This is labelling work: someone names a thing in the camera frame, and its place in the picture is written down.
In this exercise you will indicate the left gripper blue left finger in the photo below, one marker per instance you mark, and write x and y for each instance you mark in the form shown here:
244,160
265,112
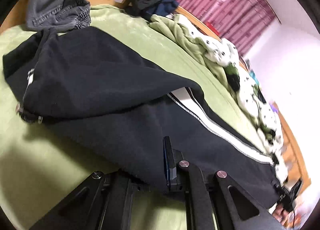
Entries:
101,201

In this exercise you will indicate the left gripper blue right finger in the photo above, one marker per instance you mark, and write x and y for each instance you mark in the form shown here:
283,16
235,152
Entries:
214,203

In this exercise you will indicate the black striped track pants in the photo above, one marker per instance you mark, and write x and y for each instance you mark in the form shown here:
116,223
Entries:
88,86

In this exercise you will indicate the person's right hand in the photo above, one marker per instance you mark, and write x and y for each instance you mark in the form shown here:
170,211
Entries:
283,216

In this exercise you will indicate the green plush bed blanket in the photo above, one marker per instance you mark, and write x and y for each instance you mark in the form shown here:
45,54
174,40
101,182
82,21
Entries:
39,168

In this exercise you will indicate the purple fluffy item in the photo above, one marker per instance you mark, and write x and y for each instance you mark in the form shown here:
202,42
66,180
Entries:
274,107

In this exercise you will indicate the white floral quilt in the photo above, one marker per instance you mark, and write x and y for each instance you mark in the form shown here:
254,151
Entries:
247,93

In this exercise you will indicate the teal patterned pillow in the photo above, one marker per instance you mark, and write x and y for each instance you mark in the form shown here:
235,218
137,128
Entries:
253,76

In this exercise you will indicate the maroon patterned curtain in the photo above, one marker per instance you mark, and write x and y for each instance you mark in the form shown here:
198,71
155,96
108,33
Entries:
242,22

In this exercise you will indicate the grey denim jeans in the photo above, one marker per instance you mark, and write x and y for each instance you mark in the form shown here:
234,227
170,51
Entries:
61,15

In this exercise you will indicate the navy blue garment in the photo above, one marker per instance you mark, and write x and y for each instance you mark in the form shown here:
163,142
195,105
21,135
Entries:
161,8

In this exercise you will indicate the wooden bed frame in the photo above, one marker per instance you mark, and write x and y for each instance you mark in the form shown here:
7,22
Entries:
290,132

